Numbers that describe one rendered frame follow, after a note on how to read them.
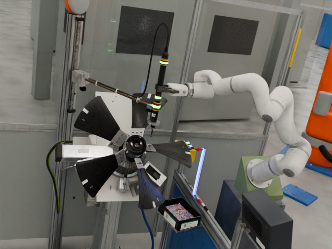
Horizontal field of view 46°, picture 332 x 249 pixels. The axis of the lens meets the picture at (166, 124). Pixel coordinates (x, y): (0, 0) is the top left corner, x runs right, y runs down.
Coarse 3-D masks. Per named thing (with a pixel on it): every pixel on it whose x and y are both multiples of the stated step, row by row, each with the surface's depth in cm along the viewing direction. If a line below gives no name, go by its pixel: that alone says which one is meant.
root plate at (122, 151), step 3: (123, 150) 219; (117, 153) 216; (120, 153) 218; (123, 153) 220; (117, 156) 217; (120, 156) 219; (123, 156) 221; (117, 159) 218; (120, 159) 220; (123, 159) 222; (120, 162) 221; (123, 162) 223
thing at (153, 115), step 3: (165, 48) 207; (165, 51) 207; (162, 54) 208; (165, 54) 207; (162, 57) 208; (165, 57) 208; (153, 111) 218; (156, 111) 218; (153, 114) 219; (156, 114) 219; (153, 117) 219; (156, 117) 219; (153, 120) 220; (156, 120) 221; (153, 126) 222
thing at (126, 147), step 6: (132, 138) 219; (138, 138) 221; (126, 144) 216; (132, 144) 218; (138, 144) 220; (144, 144) 220; (126, 150) 217; (132, 150) 217; (138, 150) 218; (144, 150) 219; (126, 156) 225; (132, 156) 219; (132, 162) 227
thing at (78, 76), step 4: (76, 68) 253; (72, 72) 250; (76, 72) 248; (80, 72) 249; (84, 72) 251; (72, 76) 251; (76, 76) 248; (80, 76) 246; (84, 76) 248; (88, 76) 250; (72, 80) 251; (76, 80) 249; (80, 80) 247; (84, 80) 249; (80, 84) 248
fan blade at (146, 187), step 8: (144, 168) 224; (144, 176) 220; (144, 184) 216; (152, 184) 224; (144, 192) 214; (152, 192) 220; (144, 200) 212; (152, 200) 217; (160, 200) 223; (144, 208) 210
